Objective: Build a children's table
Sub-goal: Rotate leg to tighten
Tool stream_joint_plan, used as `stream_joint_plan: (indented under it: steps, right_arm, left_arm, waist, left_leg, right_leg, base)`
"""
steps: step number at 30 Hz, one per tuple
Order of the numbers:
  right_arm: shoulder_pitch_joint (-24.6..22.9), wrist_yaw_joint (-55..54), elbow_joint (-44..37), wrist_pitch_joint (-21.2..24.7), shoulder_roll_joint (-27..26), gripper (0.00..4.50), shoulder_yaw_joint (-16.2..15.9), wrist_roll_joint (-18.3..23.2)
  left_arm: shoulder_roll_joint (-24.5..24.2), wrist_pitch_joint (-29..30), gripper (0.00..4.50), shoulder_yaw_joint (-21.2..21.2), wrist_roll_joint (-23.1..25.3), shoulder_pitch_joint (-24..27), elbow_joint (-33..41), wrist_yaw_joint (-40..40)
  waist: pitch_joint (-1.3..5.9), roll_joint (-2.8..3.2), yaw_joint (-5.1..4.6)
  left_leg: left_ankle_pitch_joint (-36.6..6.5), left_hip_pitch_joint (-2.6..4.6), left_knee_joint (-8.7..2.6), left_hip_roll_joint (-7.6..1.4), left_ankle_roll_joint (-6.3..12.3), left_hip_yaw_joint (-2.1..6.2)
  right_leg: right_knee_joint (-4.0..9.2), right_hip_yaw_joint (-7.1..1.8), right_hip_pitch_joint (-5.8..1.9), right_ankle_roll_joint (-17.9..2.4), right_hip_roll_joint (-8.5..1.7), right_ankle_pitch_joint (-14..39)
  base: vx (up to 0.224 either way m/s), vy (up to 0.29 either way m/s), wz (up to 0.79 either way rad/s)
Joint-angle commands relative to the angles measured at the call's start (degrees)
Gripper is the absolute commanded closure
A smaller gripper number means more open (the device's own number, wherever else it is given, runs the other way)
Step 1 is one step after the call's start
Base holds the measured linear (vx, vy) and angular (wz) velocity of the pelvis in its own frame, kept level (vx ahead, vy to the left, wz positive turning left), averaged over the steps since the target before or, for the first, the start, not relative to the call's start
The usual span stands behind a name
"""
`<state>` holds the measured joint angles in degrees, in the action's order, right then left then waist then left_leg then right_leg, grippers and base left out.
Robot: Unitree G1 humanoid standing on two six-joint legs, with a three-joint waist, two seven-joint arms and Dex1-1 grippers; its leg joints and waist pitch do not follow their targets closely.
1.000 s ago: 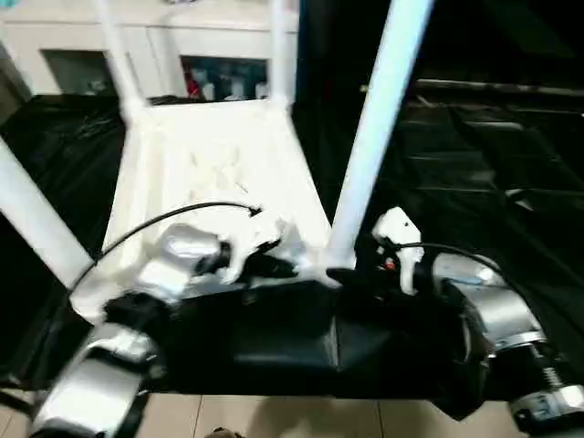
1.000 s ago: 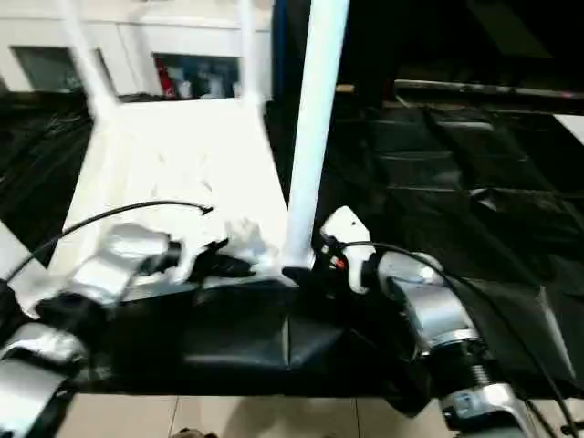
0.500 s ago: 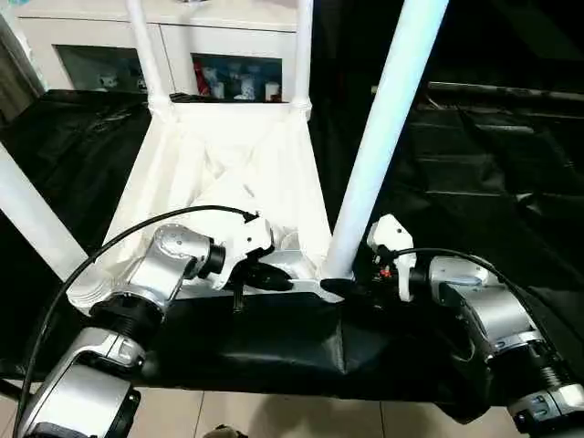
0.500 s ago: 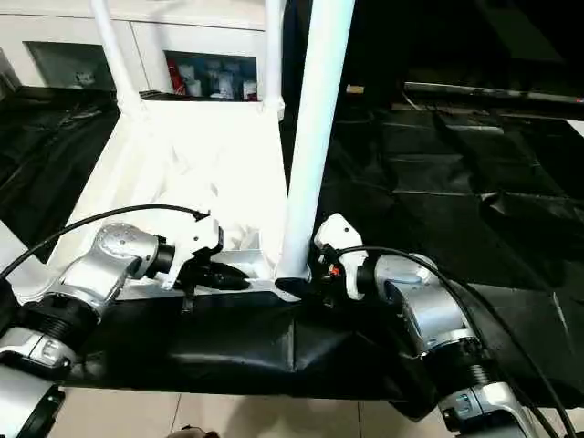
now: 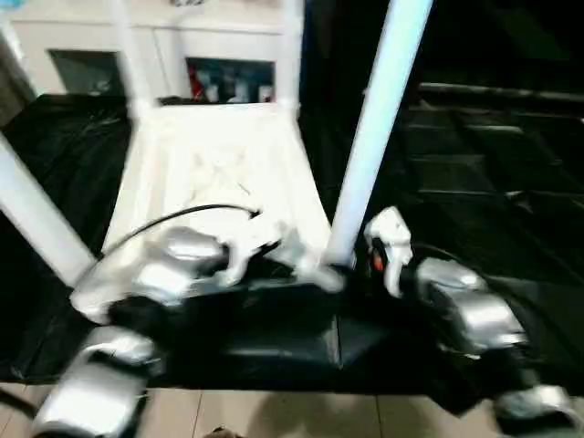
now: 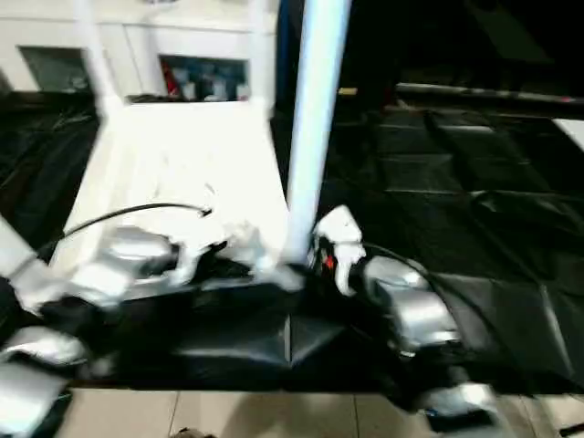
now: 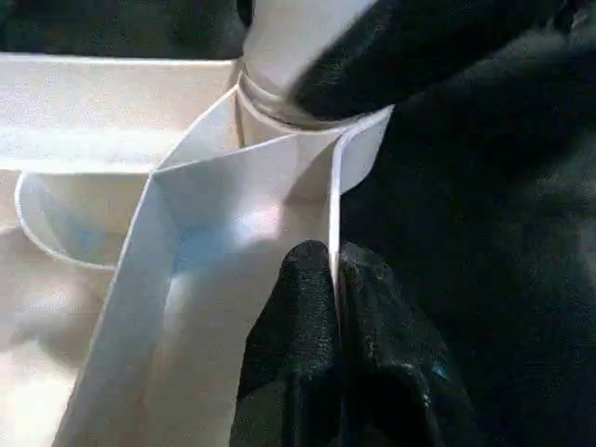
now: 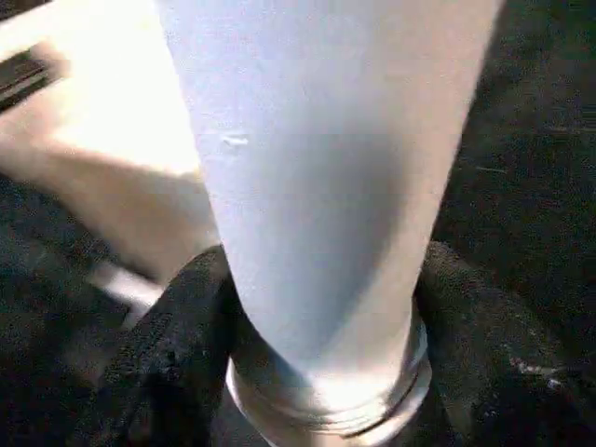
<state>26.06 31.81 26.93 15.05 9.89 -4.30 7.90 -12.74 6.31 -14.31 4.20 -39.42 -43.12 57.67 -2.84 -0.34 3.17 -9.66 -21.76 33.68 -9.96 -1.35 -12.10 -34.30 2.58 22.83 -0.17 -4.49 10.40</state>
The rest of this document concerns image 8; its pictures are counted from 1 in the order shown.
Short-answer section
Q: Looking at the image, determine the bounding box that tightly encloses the black glossy mat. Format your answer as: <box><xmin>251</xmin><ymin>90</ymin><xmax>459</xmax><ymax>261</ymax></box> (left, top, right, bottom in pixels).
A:
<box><xmin>0</xmin><ymin>0</ymin><xmax>596</xmax><ymax>447</ymax></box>

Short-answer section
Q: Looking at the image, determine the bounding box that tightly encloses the white plastic table top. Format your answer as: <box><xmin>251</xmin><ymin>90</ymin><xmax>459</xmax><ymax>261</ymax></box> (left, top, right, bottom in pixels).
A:
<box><xmin>0</xmin><ymin>0</ymin><xmax>224</xmax><ymax>327</ymax></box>

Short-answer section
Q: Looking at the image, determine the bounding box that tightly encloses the white plastic table leg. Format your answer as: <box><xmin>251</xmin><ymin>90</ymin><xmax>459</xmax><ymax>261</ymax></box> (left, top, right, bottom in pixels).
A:
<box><xmin>156</xmin><ymin>0</ymin><xmax>508</xmax><ymax>447</ymax></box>

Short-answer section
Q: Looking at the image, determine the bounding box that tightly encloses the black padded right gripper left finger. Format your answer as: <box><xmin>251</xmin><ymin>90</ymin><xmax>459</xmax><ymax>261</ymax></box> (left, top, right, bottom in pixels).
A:
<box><xmin>92</xmin><ymin>245</ymin><xmax>251</xmax><ymax>447</ymax></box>

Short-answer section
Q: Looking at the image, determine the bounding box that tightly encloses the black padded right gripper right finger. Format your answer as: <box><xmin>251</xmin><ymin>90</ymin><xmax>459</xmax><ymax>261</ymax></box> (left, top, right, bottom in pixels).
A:
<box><xmin>418</xmin><ymin>240</ymin><xmax>596</xmax><ymax>447</ymax></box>

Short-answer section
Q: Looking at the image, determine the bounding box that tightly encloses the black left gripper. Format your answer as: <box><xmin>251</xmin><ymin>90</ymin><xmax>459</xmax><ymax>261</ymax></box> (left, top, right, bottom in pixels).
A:
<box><xmin>0</xmin><ymin>48</ymin><xmax>53</xmax><ymax>112</ymax></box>

